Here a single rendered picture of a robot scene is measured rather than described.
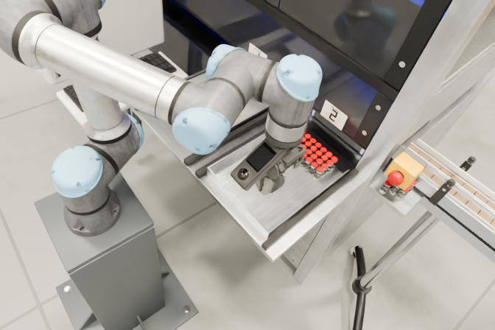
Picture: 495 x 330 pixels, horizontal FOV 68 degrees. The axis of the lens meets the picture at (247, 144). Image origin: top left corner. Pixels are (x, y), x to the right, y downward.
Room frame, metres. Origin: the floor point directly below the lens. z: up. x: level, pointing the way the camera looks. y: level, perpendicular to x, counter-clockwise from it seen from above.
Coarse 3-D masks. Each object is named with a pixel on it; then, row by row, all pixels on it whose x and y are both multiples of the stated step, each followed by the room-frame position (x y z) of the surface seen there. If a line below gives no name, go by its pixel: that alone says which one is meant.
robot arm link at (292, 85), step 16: (288, 64) 0.49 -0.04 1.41; (304, 64) 0.50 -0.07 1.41; (272, 80) 0.48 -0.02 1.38; (288, 80) 0.47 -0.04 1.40; (304, 80) 0.47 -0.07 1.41; (320, 80) 0.49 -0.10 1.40; (272, 96) 0.47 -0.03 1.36; (288, 96) 0.46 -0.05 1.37; (304, 96) 0.46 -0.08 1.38; (272, 112) 0.48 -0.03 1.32; (288, 112) 0.46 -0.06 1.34; (304, 112) 0.47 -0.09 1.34
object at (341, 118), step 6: (324, 108) 0.85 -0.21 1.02; (330, 108) 0.84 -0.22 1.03; (336, 108) 0.82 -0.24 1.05; (324, 114) 0.84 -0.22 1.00; (342, 114) 0.81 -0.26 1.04; (330, 120) 0.83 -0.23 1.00; (336, 120) 0.82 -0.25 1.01; (342, 120) 0.80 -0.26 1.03; (336, 126) 0.81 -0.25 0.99; (342, 126) 0.80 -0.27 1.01
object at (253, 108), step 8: (192, 80) 0.99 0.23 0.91; (200, 80) 1.02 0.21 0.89; (248, 104) 0.95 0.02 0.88; (256, 104) 0.96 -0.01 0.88; (264, 104) 0.97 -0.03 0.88; (248, 112) 0.91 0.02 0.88; (256, 112) 0.88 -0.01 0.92; (264, 112) 0.91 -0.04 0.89; (240, 120) 0.87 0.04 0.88; (248, 120) 0.85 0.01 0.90; (232, 128) 0.80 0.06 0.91
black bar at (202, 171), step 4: (260, 132) 0.81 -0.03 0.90; (256, 136) 0.79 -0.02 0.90; (248, 140) 0.77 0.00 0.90; (252, 140) 0.77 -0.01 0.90; (240, 144) 0.74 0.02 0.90; (244, 144) 0.75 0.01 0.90; (236, 148) 0.73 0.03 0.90; (228, 152) 0.70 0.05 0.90; (220, 156) 0.68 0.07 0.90; (224, 156) 0.69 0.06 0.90; (216, 160) 0.67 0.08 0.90; (208, 164) 0.65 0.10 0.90; (200, 168) 0.63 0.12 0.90; (204, 168) 0.63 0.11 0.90; (196, 172) 0.61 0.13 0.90; (200, 172) 0.61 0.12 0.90; (204, 172) 0.62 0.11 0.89; (200, 176) 0.61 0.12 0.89
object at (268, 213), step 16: (256, 144) 0.77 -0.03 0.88; (224, 160) 0.67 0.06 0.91; (240, 160) 0.70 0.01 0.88; (208, 176) 0.62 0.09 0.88; (224, 176) 0.63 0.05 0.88; (288, 176) 0.67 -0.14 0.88; (304, 176) 0.68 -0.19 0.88; (336, 176) 0.71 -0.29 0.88; (224, 192) 0.57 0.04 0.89; (240, 192) 0.58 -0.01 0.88; (256, 192) 0.59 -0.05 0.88; (288, 192) 0.61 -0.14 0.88; (304, 192) 0.63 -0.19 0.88; (320, 192) 0.61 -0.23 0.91; (240, 208) 0.53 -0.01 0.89; (256, 208) 0.54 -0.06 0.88; (272, 208) 0.55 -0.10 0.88; (288, 208) 0.56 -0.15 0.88; (256, 224) 0.48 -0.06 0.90; (272, 224) 0.50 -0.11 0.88
